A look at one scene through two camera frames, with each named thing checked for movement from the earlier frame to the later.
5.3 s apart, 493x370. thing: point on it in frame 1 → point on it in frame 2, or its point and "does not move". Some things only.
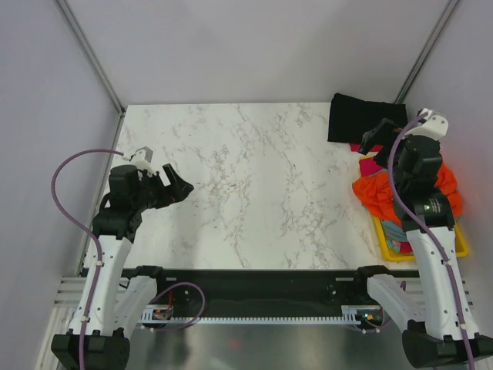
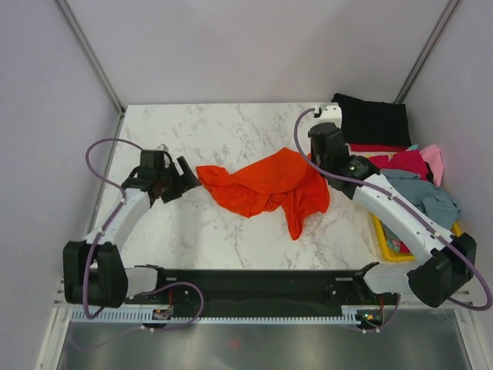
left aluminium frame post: (65, 9) does not move
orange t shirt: (377, 193) → (286, 183)
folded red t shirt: (356, 146) does not move
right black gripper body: (397, 171) → (316, 159)
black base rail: (216, 292) does not move
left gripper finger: (173, 179) → (183, 169)
